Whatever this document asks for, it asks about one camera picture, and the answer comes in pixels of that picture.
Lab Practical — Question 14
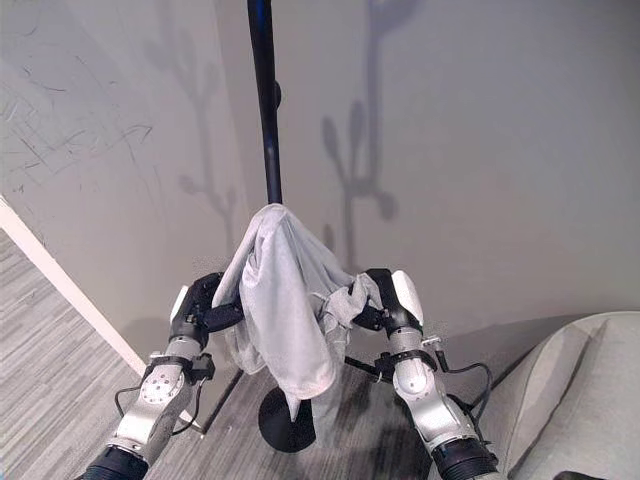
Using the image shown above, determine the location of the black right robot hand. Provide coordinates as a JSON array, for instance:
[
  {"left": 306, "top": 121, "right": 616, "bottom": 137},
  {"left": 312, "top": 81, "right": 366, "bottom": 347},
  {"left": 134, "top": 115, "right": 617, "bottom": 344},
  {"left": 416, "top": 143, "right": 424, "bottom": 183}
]
[{"left": 345, "top": 268, "right": 427, "bottom": 333}]

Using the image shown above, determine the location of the light grey sofa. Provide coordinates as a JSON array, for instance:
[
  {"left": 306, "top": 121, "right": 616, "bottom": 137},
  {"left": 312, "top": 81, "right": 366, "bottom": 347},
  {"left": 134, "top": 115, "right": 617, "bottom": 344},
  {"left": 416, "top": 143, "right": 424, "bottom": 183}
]
[{"left": 469, "top": 310, "right": 640, "bottom": 480}]

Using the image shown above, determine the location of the white baseboard strip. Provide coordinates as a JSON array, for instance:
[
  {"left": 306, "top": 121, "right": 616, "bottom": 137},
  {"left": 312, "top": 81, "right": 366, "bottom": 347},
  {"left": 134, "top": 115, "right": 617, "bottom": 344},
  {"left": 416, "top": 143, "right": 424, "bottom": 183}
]
[{"left": 0, "top": 193, "right": 147, "bottom": 376}]

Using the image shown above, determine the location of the light grey garment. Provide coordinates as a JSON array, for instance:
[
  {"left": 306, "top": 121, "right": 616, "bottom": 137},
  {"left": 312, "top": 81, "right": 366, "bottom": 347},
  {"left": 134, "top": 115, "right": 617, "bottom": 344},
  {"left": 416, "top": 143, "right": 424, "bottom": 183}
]
[{"left": 211, "top": 202, "right": 382, "bottom": 446}]

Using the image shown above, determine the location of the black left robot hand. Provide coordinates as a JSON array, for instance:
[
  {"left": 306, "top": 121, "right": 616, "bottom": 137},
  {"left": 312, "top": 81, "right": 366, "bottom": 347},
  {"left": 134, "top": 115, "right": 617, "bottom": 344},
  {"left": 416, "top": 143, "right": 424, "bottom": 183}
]
[{"left": 169, "top": 271, "right": 245, "bottom": 345}]

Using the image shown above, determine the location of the black coat rack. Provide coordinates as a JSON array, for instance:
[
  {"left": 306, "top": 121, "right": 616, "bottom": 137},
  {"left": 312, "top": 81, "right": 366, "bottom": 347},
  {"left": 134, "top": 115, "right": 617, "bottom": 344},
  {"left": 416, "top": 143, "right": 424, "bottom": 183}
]
[{"left": 246, "top": 0, "right": 396, "bottom": 453}]

